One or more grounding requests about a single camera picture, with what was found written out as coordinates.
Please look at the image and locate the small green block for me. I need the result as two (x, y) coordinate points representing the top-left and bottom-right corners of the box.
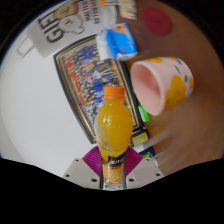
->
(137, 104), (151, 124)

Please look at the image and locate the orange-capped juice bottle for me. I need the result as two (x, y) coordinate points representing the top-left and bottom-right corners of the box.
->
(93, 85), (134, 191)

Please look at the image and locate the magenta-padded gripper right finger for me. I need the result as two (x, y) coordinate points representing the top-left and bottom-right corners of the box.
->
(123, 146), (165, 190)

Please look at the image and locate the white printed gift bag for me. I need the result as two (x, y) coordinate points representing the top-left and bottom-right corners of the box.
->
(16, 0), (118, 59)

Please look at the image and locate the pink cup with yellow print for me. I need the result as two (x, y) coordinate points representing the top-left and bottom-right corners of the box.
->
(129, 56), (195, 117)

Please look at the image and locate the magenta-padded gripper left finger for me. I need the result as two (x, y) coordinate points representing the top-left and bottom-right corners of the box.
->
(62, 145), (103, 190)

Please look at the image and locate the orange puzzle cube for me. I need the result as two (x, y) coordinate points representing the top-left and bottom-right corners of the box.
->
(99, 0), (119, 7)

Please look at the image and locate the flat round red coaster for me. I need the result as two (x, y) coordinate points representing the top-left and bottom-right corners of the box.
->
(142, 7), (174, 37)

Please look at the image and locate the framed group photo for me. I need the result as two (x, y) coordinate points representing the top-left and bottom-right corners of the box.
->
(53, 34), (144, 145)

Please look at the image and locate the blue tissue pack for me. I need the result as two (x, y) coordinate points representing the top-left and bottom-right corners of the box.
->
(95, 22), (139, 62)

